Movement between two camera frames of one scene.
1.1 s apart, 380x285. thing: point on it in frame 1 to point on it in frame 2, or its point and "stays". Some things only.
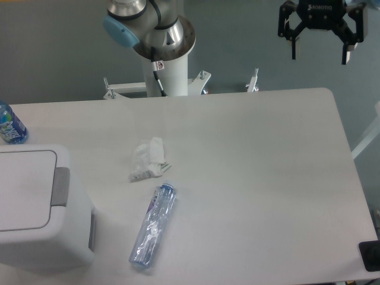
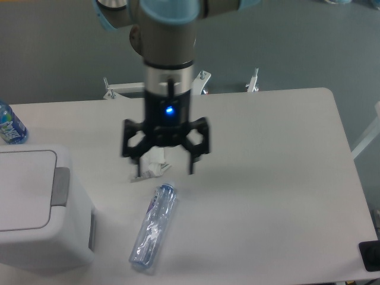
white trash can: [34, 234] stays
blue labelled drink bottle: [12, 130] stays
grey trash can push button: [61, 186] stays
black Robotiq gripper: [322, 15] to [166, 119]
